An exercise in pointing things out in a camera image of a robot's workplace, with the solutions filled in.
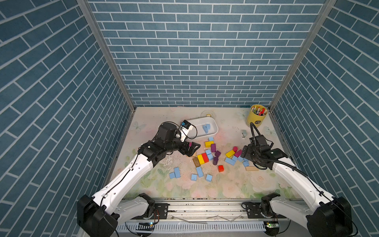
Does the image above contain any light blue block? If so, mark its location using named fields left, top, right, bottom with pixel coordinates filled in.
left=202, top=123, right=211, bottom=134

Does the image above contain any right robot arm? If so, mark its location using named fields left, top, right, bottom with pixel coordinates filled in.
left=241, top=135, right=359, bottom=237

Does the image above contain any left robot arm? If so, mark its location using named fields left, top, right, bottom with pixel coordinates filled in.
left=77, top=120, right=200, bottom=237

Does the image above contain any dark wood block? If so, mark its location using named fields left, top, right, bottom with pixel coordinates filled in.
left=192, top=157, right=201, bottom=167

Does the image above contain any natural wood plank block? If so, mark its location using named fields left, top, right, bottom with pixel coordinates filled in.
left=245, top=166, right=259, bottom=171

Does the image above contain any white plastic tub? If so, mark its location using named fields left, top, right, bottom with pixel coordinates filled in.
left=188, top=117, right=219, bottom=140

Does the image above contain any small grey clip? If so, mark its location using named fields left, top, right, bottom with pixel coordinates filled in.
left=241, top=130, right=247, bottom=138

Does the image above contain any purple cylinder block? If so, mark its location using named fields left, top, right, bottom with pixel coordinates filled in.
left=213, top=157, right=219, bottom=166

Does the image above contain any blue long block bottom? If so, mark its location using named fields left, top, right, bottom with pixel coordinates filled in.
left=196, top=166, right=204, bottom=178

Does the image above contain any blue cube bottom right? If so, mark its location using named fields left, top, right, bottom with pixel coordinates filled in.
left=206, top=174, right=213, bottom=182

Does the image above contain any yellow pen cup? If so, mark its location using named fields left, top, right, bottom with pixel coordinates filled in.
left=247, top=104, right=268, bottom=127

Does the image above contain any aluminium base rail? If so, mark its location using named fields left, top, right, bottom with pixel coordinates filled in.
left=77, top=197, right=338, bottom=237

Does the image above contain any aluminium corner post left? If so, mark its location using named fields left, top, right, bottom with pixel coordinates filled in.
left=76, top=0, right=137, bottom=112

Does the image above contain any aluminium corner post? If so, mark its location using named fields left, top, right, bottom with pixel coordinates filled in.
left=268, top=0, right=338, bottom=111
left=76, top=0, right=137, bottom=112

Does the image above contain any aluminium corner post right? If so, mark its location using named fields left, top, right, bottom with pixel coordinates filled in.
left=268, top=0, right=338, bottom=111

